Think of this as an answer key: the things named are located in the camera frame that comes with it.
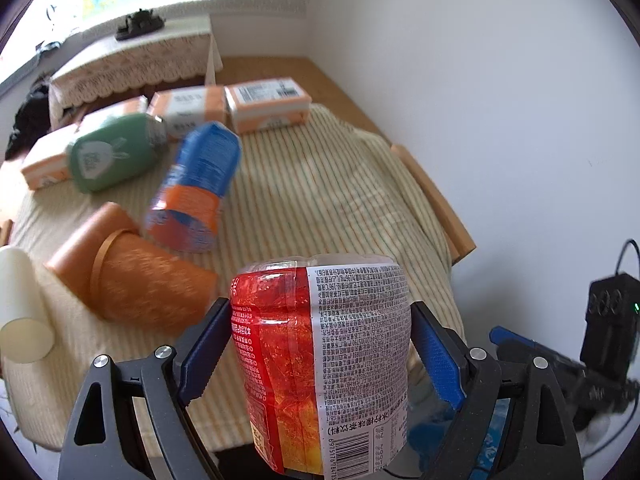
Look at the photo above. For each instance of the green rabbit logo bottle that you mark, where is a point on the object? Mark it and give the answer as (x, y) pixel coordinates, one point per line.
(115, 151)

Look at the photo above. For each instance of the orange plastic cup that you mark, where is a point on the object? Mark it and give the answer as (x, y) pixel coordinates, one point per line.
(126, 279)

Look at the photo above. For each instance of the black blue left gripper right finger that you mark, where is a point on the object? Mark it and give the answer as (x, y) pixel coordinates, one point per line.
(538, 440)

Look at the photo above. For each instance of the white lace tablecloth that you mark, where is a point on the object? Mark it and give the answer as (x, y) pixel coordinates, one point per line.
(184, 48)

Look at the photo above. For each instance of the black power adapter box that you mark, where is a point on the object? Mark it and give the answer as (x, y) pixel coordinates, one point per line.
(612, 330)

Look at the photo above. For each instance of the black tea set tray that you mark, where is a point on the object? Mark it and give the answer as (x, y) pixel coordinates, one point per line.
(141, 23)

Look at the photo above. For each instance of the orange tissue pack left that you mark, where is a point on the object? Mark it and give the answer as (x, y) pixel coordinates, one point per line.
(45, 164)

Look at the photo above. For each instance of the orange tissue pack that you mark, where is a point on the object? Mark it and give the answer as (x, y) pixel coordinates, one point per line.
(184, 109)
(266, 104)
(45, 164)

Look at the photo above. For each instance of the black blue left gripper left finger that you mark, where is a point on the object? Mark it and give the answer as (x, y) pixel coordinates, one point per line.
(103, 439)

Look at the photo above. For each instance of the orange tissue pack right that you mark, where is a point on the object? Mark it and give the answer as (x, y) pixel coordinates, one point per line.
(266, 104)

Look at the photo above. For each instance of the cream white cup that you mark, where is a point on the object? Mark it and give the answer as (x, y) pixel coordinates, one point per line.
(26, 334)

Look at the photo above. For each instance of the striped beige tablecloth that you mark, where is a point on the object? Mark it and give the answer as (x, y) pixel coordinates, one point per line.
(321, 188)

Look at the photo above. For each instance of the red labelled plastic cup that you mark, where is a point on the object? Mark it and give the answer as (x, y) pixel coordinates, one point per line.
(323, 343)

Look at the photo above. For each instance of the orange tissue pack middle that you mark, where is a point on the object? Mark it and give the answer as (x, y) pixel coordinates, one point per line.
(184, 109)

